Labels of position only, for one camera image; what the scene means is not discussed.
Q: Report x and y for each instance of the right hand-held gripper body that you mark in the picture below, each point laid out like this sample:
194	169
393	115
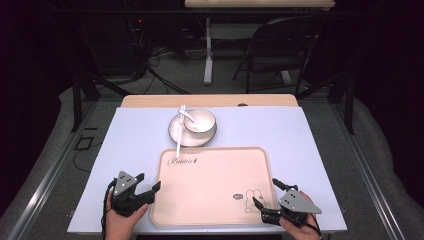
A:
295	205

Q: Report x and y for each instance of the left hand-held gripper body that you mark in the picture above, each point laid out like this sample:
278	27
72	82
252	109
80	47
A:
125	186

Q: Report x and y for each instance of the pink tray with rabbit print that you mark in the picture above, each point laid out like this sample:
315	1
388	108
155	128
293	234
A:
216	186

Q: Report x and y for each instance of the white chopstick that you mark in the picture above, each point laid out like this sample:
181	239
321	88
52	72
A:
181	133
179	136

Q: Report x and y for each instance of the white ceramic spoon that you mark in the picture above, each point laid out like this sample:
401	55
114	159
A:
195	121

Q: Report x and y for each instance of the white bowl with dark rim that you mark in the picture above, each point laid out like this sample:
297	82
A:
205	123

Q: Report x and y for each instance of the person's right hand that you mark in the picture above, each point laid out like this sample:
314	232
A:
301	231

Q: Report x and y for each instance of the person's left hand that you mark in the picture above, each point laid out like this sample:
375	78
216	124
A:
123	225

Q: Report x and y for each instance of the pale blue table mat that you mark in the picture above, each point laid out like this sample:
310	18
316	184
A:
266	133

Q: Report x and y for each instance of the white plate with dark rim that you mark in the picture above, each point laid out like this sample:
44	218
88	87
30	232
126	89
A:
193	140

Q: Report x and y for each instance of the black metal stand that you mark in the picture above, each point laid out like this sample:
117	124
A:
348	100
78	100

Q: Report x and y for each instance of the white desk leg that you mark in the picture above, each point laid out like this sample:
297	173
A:
208	60

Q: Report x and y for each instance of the black folding chair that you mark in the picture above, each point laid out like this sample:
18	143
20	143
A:
276	46

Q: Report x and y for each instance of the black device with red light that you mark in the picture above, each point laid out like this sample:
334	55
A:
138	28

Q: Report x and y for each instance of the aluminium floor rail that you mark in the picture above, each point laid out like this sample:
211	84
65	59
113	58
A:
50	173
366	173

